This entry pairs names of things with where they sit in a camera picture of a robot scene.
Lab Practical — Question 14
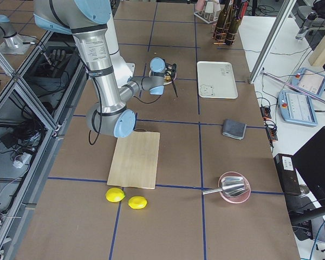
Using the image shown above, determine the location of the blue teach pendant far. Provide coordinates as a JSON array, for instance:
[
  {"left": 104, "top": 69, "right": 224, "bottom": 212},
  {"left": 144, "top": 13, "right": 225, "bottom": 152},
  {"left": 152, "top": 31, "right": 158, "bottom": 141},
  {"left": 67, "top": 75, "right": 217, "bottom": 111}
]
[{"left": 291, "top": 67, "right": 325, "bottom": 98}]

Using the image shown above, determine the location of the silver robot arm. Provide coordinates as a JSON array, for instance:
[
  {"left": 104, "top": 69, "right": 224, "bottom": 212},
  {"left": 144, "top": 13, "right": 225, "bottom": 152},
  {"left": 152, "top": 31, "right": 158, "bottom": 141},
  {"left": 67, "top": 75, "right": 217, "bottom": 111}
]
[
  {"left": 0, "top": 15, "right": 30, "bottom": 55},
  {"left": 34, "top": 1, "right": 166, "bottom": 138}
]

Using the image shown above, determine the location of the white bear tray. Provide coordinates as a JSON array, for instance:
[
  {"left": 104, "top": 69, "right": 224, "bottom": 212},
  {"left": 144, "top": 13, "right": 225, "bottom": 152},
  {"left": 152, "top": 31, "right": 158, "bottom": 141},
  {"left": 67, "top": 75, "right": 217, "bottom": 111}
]
[{"left": 197, "top": 61, "right": 238, "bottom": 99}]

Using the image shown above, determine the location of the black monitor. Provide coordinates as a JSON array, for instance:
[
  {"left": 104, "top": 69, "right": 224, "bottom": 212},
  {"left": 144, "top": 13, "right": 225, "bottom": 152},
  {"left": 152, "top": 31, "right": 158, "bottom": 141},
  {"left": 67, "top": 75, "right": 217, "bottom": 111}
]
[{"left": 292, "top": 126, "right": 325, "bottom": 204}]

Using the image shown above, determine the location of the light pink cup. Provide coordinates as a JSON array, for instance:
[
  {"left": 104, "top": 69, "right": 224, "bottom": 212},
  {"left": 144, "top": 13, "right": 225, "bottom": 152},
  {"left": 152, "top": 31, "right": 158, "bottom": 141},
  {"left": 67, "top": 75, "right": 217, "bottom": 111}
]
[{"left": 195, "top": 0, "right": 206, "bottom": 11}]

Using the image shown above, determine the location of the pink bowl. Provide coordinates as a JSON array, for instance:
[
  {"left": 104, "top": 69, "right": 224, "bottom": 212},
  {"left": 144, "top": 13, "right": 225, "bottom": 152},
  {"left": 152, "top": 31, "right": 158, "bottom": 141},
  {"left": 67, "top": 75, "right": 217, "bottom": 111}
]
[{"left": 218, "top": 171, "right": 251, "bottom": 204}]

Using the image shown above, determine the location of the black computer box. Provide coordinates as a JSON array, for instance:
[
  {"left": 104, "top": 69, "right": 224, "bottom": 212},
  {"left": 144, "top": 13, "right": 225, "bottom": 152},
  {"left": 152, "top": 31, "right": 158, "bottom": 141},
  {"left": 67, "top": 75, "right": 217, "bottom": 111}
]
[{"left": 274, "top": 153, "right": 301, "bottom": 196}]

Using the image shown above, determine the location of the dark wine bottle left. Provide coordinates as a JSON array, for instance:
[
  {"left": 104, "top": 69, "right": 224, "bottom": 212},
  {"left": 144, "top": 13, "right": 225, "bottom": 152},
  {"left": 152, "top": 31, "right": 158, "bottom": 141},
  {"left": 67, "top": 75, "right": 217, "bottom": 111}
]
[{"left": 213, "top": 0, "right": 231, "bottom": 41}]

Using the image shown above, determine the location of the wooden cutting board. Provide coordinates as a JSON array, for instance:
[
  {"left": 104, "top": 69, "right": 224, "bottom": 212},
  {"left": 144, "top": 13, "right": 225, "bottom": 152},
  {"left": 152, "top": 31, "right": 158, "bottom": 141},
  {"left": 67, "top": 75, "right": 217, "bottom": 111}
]
[{"left": 107, "top": 132, "right": 160, "bottom": 189}]

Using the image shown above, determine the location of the white round plate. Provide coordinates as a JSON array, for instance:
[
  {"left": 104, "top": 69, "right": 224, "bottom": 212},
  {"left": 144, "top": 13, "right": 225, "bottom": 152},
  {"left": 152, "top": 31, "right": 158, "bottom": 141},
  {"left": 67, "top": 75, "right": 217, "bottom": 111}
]
[{"left": 158, "top": 69, "right": 177, "bottom": 85}]

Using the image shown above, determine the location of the dark wine bottle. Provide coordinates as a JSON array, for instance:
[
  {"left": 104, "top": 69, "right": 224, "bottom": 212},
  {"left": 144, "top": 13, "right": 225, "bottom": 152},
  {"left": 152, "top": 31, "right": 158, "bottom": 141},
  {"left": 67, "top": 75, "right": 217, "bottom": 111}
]
[
  {"left": 213, "top": 0, "right": 231, "bottom": 41},
  {"left": 225, "top": 1, "right": 246, "bottom": 46}
]

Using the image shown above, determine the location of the whole yellow lemon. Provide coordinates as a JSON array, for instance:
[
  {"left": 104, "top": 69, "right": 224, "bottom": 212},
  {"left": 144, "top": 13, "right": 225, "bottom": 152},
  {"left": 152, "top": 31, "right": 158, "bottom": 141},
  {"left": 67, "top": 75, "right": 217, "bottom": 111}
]
[{"left": 105, "top": 187, "right": 126, "bottom": 203}]

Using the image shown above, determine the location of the metal scoop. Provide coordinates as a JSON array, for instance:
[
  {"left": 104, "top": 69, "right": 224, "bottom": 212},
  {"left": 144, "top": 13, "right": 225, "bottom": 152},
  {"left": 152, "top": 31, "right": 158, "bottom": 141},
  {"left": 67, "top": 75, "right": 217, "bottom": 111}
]
[{"left": 203, "top": 176, "right": 249, "bottom": 198}]

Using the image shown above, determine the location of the blue teach pendant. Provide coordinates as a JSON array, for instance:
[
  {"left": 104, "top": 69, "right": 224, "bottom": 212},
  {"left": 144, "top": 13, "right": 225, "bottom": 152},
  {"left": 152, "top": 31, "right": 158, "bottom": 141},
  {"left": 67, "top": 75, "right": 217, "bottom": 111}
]
[
  {"left": 278, "top": 90, "right": 318, "bottom": 127},
  {"left": 291, "top": 67, "right": 325, "bottom": 98}
]

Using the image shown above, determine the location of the copper wire bottle rack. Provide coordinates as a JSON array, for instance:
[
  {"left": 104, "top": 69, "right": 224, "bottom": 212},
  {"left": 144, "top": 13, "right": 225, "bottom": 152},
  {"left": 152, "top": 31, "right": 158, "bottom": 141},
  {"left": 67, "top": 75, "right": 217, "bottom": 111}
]
[{"left": 213, "top": 25, "right": 238, "bottom": 46}]

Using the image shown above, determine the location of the bread slice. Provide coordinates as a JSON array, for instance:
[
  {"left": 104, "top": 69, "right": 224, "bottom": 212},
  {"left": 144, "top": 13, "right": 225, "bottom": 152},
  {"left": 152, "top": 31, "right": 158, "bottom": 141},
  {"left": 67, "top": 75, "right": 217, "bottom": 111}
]
[{"left": 164, "top": 75, "right": 172, "bottom": 82}]

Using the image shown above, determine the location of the white wire cup rack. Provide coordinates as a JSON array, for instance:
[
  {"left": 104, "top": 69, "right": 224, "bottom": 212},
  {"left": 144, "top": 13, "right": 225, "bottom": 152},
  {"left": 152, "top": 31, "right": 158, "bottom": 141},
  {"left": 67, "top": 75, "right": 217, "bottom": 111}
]
[{"left": 194, "top": 0, "right": 221, "bottom": 24}]

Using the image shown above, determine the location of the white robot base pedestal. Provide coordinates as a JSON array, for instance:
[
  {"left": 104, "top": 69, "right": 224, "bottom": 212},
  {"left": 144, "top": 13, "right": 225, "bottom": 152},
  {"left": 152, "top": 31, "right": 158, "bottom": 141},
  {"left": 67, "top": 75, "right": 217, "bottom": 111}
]
[{"left": 105, "top": 10, "right": 133, "bottom": 88}]

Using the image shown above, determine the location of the blue teach pendant near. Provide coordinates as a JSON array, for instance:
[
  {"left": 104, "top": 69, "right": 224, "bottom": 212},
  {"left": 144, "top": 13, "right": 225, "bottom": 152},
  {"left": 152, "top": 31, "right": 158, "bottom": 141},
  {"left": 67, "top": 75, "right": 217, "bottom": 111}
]
[{"left": 278, "top": 90, "right": 318, "bottom": 127}]

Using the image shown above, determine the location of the grey folded cloth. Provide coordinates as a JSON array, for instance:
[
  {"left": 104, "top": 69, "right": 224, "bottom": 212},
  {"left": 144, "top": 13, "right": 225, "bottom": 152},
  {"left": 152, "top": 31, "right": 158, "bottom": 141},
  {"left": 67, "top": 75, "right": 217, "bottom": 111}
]
[{"left": 222, "top": 119, "right": 247, "bottom": 140}]

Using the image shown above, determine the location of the yellow lemon half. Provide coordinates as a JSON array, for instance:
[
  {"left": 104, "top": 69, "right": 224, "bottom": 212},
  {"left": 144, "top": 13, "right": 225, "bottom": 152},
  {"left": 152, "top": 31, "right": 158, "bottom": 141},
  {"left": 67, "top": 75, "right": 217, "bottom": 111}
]
[{"left": 128, "top": 196, "right": 147, "bottom": 210}]

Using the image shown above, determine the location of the dark wine bottle right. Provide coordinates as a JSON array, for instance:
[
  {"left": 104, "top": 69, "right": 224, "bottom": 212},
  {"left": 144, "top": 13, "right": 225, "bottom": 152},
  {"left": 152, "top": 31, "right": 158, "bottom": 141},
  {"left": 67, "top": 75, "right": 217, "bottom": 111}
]
[{"left": 225, "top": 1, "right": 246, "bottom": 46}]

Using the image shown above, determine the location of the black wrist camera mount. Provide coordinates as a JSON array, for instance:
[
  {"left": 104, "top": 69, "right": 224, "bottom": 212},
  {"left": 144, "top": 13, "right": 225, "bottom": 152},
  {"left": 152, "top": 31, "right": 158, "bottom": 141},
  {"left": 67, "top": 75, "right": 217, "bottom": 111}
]
[{"left": 165, "top": 63, "right": 177, "bottom": 80}]

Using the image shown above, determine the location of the orange black connector strip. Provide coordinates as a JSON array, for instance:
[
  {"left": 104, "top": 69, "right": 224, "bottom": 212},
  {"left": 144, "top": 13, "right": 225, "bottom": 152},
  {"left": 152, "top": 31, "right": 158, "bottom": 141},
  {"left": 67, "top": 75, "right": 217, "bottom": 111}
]
[{"left": 260, "top": 106, "right": 278, "bottom": 145}]

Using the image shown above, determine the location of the aluminium frame post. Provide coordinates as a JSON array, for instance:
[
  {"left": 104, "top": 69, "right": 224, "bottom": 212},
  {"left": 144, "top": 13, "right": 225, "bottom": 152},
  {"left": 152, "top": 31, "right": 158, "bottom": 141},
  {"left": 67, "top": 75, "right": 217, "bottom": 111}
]
[{"left": 249, "top": 0, "right": 296, "bottom": 84}]

